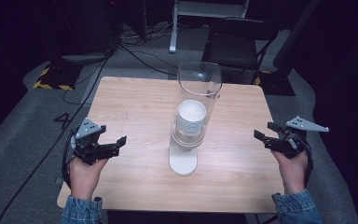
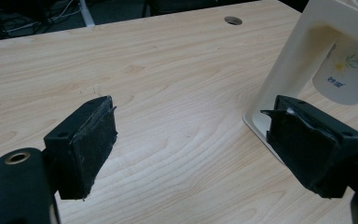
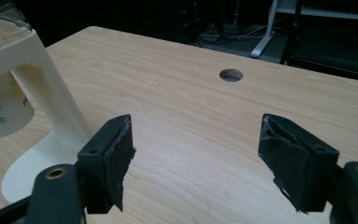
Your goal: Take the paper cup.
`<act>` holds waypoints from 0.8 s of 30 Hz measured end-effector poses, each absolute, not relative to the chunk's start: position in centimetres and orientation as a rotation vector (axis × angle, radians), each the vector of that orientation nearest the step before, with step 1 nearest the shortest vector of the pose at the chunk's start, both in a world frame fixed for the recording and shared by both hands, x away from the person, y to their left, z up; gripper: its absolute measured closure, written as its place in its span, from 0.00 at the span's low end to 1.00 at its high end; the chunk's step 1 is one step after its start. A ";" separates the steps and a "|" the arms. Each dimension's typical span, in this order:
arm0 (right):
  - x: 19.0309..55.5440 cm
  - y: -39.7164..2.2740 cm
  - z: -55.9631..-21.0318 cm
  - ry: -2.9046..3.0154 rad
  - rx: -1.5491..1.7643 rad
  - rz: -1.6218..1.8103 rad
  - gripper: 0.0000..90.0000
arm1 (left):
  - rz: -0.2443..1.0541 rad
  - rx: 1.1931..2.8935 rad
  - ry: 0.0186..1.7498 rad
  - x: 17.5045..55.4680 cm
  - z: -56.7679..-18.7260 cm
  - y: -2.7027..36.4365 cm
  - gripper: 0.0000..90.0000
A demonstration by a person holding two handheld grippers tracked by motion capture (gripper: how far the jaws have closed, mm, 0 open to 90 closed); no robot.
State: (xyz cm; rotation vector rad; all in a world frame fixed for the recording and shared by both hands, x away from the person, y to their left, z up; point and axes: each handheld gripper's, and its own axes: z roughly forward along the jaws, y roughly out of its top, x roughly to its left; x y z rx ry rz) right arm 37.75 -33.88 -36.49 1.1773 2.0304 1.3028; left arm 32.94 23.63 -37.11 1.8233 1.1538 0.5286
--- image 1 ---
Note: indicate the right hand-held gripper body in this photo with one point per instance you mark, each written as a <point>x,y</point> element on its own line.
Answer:
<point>293,140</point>

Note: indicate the grey flat stand base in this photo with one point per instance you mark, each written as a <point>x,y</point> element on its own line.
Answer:
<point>84,57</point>

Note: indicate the black slanted pole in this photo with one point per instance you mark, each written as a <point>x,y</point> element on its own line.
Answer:
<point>295,34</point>

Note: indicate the black folding chair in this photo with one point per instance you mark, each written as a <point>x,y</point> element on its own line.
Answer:
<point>233,46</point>

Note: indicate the black yellow striped base plate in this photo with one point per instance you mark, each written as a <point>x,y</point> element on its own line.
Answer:
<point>57,77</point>
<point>275,84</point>

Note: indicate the clear tube cup dispenser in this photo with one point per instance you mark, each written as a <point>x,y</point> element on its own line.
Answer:
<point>183,161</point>

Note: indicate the person's left hand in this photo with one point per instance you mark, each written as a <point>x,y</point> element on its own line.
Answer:
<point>84,177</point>

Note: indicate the white metal stand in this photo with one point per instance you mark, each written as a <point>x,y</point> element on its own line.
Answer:
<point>174,34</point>

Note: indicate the person's right hand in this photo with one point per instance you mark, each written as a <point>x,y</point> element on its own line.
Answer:
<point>292,172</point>

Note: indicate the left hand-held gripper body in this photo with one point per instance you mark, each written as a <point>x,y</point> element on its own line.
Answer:
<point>87,129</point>

